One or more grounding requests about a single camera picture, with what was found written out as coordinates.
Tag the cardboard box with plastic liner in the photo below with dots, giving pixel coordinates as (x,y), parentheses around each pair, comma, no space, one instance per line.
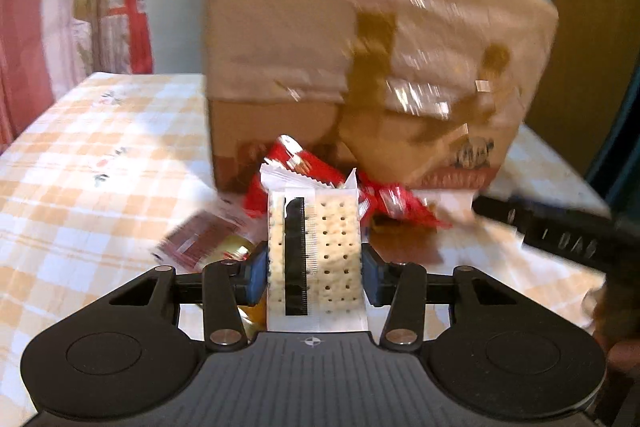
(300,32)

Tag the person's right hand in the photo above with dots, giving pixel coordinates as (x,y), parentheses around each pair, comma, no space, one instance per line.
(620,317)

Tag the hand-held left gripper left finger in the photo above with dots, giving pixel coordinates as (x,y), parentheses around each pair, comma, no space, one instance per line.
(257,274)

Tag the wooden door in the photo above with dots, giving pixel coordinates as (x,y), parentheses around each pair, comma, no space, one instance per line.
(585,57)

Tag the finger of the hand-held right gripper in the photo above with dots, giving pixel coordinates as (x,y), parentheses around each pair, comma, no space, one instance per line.
(500,217)

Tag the clear cracker packet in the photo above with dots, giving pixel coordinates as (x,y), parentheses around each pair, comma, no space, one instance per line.
(335,247)

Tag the printed backdrop cloth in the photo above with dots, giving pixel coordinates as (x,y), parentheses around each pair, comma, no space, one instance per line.
(50,7)

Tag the dark red snack packet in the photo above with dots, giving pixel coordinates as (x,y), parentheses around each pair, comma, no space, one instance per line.
(200,237)

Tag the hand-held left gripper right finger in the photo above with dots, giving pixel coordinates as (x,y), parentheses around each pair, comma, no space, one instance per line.
(372,277)

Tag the checked tablecloth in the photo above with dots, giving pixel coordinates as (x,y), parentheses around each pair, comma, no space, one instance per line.
(100,157)

